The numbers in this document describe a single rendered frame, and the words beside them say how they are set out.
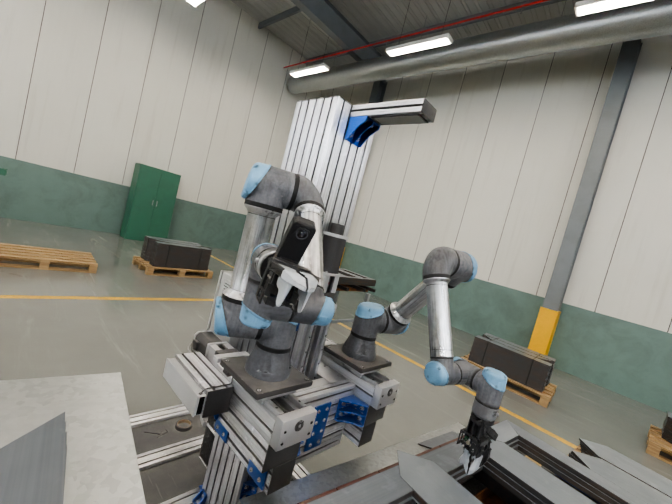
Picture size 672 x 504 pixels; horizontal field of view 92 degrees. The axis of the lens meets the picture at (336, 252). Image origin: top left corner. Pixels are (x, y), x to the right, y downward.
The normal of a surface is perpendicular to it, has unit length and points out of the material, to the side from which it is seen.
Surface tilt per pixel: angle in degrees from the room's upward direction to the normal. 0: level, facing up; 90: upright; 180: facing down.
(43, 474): 0
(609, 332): 90
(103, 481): 0
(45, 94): 90
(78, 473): 0
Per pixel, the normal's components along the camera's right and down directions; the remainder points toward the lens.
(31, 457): 0.25, -0.97
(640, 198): -0.66, -0.12
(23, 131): 0.71, 0.23
